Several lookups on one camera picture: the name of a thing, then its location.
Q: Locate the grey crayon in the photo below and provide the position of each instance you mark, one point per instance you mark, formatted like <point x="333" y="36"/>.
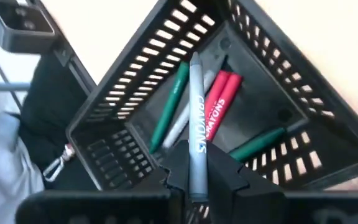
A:
<point x="197" y="124"/>
<point x="176" y="129"/>

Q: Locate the grey metal rod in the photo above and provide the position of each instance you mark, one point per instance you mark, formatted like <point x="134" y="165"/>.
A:
<point x="5" y="86"/>

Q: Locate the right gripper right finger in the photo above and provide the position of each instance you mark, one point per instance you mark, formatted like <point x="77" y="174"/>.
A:
<point x="222" y="180"/>

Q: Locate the black plastic slotted bin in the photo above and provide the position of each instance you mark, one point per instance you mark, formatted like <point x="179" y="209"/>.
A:
<point x="259" y="102"/>

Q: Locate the metal carabiner clip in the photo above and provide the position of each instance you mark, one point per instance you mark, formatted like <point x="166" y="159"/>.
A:
<point x="57" y="165"/>

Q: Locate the black metal table frame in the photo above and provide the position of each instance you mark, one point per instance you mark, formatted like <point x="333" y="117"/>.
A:
<point x="79" y="77"/>

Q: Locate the black square mounting bracket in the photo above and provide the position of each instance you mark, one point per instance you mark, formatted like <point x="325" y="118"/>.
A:
<point x="20" y="26"/>

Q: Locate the red crayon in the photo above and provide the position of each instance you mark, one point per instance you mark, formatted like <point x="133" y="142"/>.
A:
<point x="217" y="84"/>
<point x="225" y="102"/>

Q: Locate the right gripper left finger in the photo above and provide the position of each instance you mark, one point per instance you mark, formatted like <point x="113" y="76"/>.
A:
<point x="177" y="168"/>

